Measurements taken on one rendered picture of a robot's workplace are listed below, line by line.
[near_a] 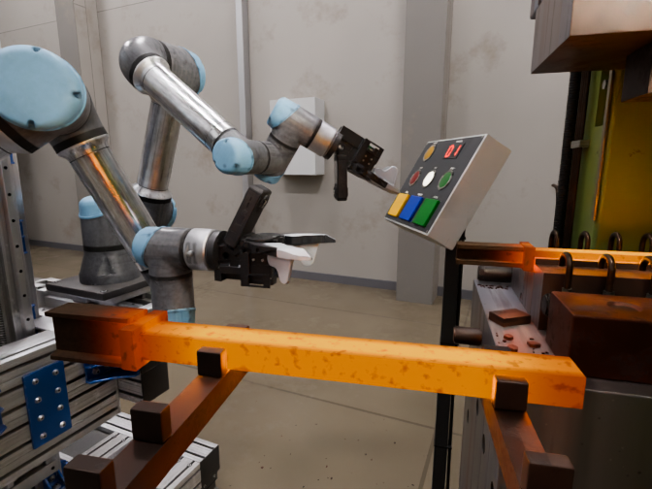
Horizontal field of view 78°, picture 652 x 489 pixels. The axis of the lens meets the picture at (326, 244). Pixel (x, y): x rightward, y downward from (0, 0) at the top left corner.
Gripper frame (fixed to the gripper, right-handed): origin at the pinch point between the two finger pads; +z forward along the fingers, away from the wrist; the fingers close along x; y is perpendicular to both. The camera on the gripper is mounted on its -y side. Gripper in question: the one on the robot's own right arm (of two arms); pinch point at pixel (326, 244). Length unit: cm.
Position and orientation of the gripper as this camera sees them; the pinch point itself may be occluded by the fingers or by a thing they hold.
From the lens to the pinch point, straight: 66.1
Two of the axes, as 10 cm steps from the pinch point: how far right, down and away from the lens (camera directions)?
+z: 9.7, 0.5, -2.5
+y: 0.0, 9.8, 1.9
